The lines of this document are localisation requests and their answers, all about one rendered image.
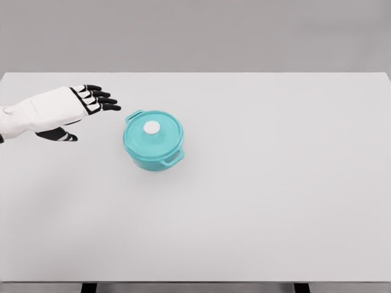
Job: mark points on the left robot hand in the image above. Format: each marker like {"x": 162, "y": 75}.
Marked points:
{"x": 55, "y": 105}

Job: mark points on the teal pot lid white knob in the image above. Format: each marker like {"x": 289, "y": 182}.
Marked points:
{"x": 152, "y": 135}

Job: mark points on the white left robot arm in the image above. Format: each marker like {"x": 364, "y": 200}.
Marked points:
{"x": 10, "y": 122}

